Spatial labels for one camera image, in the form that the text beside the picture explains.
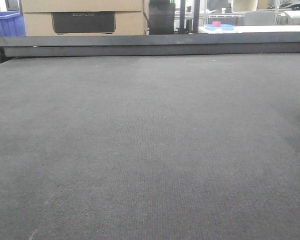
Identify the large cardboard Ecoflow box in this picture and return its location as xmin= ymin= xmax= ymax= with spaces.
xmin=21 ymin=0 xmax=149 ymax=37

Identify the blue flat tray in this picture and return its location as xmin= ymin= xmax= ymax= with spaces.
xmin=204 ymin=24 xmax=235 ymax=31

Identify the pink block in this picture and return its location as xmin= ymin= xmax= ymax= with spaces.
xmin=212 ymin=21 xmax=221 ymax=28

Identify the white square bin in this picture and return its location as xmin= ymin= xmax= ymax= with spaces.
xmin=231 ymin=0 xmax=258 ymax=13

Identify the grey chair back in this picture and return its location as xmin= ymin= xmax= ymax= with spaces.
xmin=243 ymin=10 xmax=276 ymax=26

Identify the blue plastic crate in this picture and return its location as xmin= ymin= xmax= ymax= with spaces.
xmin=0 ymin=10 xmax=26 ymax=37

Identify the black shelf upright post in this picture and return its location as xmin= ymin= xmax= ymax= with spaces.
xmin=192 ymin=0 xmax=201 ymax=34

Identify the black conveyor end rail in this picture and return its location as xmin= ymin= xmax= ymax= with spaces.
xmin=0 ymin=31 xmax=300 ymax=58

